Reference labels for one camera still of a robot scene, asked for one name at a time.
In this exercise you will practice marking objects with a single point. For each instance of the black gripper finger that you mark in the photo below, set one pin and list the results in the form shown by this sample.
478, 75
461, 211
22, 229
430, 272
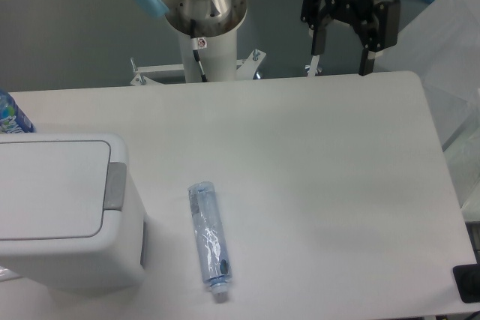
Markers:
378, 32
318, 14

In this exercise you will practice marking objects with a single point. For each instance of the grey trash can push button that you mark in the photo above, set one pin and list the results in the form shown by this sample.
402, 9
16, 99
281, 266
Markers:
114, 194

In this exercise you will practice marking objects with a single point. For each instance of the white trash can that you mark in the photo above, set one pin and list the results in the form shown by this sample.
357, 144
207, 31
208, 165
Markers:
54, 229

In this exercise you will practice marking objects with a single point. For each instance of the crushed clear plastic bottle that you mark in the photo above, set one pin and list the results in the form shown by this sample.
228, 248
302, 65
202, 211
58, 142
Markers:
214, 260

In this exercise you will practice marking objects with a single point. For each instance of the black device at table edge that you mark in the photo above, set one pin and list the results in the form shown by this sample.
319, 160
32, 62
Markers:
467, 281

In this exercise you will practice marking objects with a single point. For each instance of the blue labelled water bottle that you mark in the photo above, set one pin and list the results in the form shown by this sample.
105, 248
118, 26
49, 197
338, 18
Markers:
13, 119

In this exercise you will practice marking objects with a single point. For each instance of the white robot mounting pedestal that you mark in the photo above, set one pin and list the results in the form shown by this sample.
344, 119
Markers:
203, 59

